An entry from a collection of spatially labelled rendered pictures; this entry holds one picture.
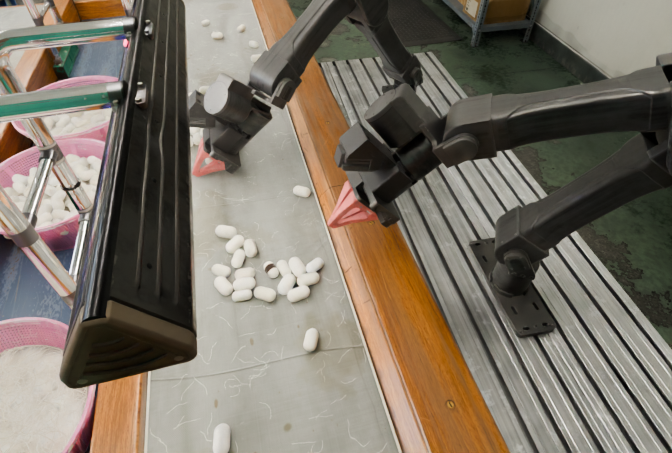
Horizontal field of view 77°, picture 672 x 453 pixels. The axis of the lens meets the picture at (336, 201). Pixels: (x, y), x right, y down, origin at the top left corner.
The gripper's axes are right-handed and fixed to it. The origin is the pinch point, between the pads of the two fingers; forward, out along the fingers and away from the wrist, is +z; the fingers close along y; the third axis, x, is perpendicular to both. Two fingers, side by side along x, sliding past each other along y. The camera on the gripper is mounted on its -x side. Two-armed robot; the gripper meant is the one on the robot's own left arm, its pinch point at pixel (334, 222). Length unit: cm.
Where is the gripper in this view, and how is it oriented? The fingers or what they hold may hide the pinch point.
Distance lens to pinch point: 67.0
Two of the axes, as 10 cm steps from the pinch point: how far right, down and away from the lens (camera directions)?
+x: 6.3, 4.2, 6.6
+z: -7.4, 5.9, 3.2
